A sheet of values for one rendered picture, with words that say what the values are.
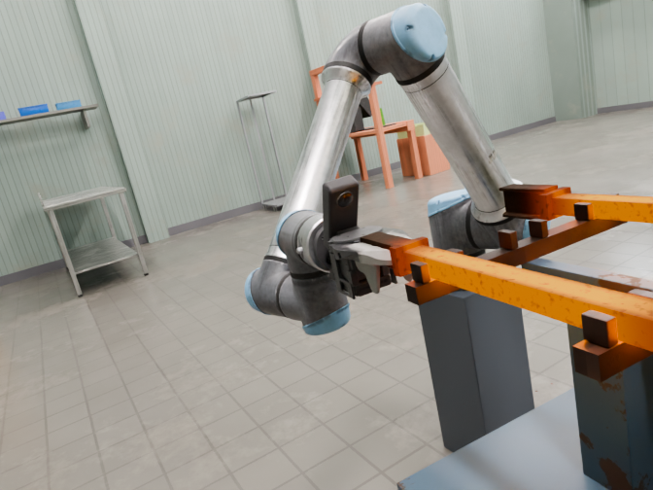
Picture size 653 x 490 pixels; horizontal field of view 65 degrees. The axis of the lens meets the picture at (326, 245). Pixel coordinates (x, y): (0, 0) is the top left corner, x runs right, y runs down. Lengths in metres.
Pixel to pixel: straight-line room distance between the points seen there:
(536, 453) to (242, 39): 8.11
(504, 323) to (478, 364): 0.15
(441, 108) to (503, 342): 0.78
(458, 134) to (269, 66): 7.47
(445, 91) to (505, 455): 0.75
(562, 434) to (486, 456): 0.10
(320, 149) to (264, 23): 7.69
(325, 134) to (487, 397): 0.95
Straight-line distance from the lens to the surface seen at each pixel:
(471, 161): 1.27
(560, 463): 0.69
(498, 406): 1.71
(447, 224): 1.51
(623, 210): 0.67
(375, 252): 0.61
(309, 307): 0.89
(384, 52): 1.12
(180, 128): 7.98
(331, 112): 1.12
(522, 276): 0.46
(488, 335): 1.60
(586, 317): 0.39
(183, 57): 8.16
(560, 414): 0.77
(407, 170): 8.39
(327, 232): 0.73
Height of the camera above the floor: 1.16
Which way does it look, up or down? 14 degrees down
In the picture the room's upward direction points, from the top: 13 degrees counter-clockwise
